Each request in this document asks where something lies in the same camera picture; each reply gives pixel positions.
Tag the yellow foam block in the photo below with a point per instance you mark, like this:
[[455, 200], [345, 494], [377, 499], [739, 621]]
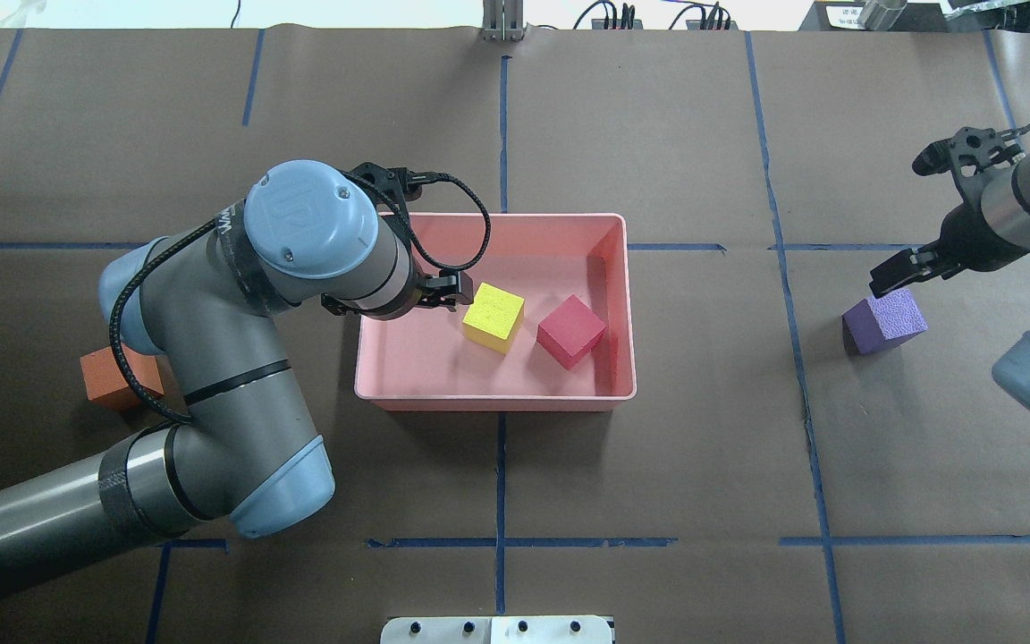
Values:
[[493, 321]]

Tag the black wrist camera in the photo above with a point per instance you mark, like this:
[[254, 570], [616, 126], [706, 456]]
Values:
[[393, 187], [968, 152]]

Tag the purple foam block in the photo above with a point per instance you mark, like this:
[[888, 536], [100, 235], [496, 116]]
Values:
[[879, 324]]

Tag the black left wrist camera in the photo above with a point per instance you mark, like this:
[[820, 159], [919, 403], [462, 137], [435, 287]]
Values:
[[393, 187]]

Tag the pink plastic bin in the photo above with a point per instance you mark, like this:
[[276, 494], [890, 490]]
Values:
[[424, 362]]

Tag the red foam block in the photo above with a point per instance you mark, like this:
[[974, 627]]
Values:
[[570, 332]]

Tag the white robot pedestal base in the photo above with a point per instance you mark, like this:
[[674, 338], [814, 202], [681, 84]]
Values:
[[564, 628]]

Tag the aluminium frame post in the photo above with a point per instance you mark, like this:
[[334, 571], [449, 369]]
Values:
[[503, 21]]

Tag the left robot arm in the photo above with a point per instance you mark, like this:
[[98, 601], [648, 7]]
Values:
[[190, 320]]

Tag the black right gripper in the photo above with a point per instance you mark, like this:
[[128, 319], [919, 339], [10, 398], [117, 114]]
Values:
[[950, 242]]

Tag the orange foam block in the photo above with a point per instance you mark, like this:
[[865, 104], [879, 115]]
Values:
[[107, 387]]

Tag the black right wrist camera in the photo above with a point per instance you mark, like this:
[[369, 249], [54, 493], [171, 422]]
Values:
[[968, 152]]

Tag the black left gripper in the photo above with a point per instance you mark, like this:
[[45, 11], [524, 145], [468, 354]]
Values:
[[440, 291]]

